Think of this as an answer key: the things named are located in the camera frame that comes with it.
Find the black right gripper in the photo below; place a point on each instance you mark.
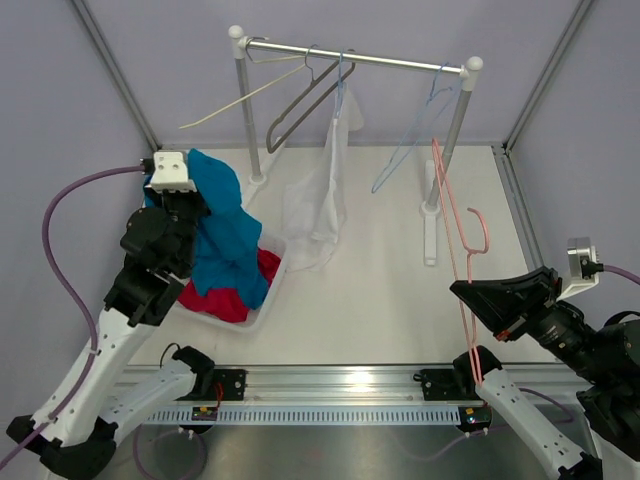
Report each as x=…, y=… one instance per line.
x=501, y=302

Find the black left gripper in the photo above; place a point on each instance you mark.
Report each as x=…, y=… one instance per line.
x=192, y=196

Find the blue t shirt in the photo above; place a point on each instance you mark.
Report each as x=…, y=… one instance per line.
x=226, y=245

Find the pink hanger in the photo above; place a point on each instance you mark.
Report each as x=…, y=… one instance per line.
x=461, y=254

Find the red t shirt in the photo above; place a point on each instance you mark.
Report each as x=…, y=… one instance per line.
x=225, y=303

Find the white t shirt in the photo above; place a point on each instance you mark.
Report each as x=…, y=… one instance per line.
x=314, y=208

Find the light blue red-shirt hanger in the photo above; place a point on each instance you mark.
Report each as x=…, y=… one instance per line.
x=435, y=105

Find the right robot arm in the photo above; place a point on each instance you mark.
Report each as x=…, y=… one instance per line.
x=596, y=368

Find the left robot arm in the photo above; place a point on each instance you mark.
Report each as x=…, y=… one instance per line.
x=76, y=432

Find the light blue white-shirt hanger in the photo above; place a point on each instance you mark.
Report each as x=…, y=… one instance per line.
x=340, y=115

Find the white plastic laundry basket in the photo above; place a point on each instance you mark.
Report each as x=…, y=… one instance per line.
x=272, y=242

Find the white metal clothes rack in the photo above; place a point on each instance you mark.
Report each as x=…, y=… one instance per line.
x=468, y=75

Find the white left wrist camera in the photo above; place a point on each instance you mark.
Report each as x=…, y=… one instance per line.
x=170, y=173

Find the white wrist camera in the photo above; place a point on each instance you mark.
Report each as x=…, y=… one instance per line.
x=584, y=268
x=170, y=173

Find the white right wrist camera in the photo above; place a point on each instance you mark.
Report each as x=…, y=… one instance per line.
x=584, y=268

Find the white slotted cable duct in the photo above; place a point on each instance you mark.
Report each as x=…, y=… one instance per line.
x=322, y=415

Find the aluminium rail frame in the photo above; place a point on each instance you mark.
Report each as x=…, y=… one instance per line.
x=382, y=384

